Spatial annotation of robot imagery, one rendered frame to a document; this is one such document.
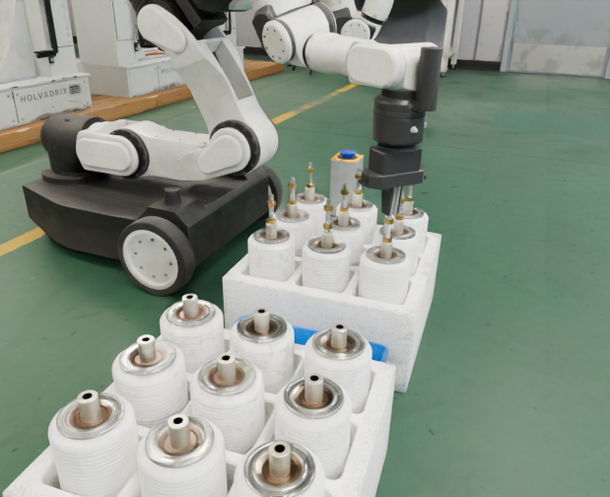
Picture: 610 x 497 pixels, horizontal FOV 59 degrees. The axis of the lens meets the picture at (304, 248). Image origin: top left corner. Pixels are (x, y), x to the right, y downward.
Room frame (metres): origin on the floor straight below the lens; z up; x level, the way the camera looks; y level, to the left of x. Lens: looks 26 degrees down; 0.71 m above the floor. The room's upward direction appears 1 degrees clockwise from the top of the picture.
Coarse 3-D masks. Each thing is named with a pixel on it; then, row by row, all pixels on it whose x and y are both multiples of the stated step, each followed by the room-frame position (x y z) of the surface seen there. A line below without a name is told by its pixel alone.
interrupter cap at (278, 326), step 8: (240, 320) 0.68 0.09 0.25; (248, 320) 0.69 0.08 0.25; (272, 320) 0.69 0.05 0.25; (280, 320) 0.69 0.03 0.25; (240, 328) 0.67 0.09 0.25; (248, 328) 0.67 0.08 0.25; (272, 328) 0.67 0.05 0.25; (280, 328) 0.67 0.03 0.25; (240, 336) 0.65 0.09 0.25; (248, 336) 0.65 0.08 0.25; (256, 336) 0.65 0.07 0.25; (264, 336) 0.65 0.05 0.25; (272, 336) 0.65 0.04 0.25; (280, 336) 0.65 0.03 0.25
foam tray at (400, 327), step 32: (224, 288) 0.95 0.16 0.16; (256, 288) 0.93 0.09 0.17; (288, 288) 0.92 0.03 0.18; (352, 288) 0.92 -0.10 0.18; (416, 288) 0.93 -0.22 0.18; (288, 320) 0.91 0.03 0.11; (320, 320) 0.89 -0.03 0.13; (352, 320) 0.87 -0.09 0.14; (384, 320) 0.85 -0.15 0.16; (416, 320) 0.85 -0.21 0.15; (416, 352) 0.94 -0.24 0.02
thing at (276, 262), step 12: (252, 240) 0.99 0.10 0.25; (288, 240) 0.99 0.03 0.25; (252, 252) 0.97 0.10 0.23; (264, 252) 0.96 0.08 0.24; (276, 252) 0.96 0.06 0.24; (288, 252) 0.97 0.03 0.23; (252, 264) 0.97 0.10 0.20; (264, 264) 0.96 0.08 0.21; (276, 264) 0.96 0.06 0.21; (288, 264) 0.97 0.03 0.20; (252, 276) 0.97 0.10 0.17; (264, 276) 0.96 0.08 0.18; (276, 276) 0.96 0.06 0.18; (288, 276) 0.97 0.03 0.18
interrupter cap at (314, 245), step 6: (312, 240) 0.98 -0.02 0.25; (318, 240) 0.98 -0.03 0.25; (336, 240) 0.99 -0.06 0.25; (312, 246) 0.96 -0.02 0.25; (318, 246) 0.96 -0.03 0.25; (336, 246) 0.96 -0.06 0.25; (342, 246) 0.96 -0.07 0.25; (318, 252) 0.93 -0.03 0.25; (324, 252) 0.93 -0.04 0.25; (330, 252) 0.93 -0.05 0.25; (336, 252) 0.93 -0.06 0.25
